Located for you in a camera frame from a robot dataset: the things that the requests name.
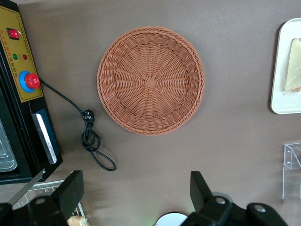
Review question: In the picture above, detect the clear acrylic bottle rack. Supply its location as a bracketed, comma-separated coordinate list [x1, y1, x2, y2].
[282, 142, 301, 206]

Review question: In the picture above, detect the bagged puffed snack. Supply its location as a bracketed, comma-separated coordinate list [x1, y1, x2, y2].
[67, 215, 89, 226]

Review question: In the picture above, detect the triangular sandwich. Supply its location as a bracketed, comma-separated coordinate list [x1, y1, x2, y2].
[284, 37, 301, 93]

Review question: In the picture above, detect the black power cable with plug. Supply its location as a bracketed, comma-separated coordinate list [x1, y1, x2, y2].
[39, 79, 118, 172]

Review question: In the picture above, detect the round brown wicker basket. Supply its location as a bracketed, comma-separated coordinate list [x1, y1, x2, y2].
[96, 26, 206, 137]

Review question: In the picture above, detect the black sealing machine yellow panel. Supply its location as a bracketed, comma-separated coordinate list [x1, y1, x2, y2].
[0, 0, 63, 210]

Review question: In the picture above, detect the metal tray in machine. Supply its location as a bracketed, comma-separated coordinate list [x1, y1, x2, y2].
[0, 110, 18, 174]

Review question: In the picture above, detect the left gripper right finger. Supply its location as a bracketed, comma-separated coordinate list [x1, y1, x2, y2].
[185, 170, 290, 226]

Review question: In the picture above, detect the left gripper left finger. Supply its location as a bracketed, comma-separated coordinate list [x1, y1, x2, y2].
[0, 170, 85, 226]

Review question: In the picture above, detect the cream plastic tray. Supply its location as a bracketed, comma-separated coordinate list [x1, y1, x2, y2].
[270, 18, 301, 115]

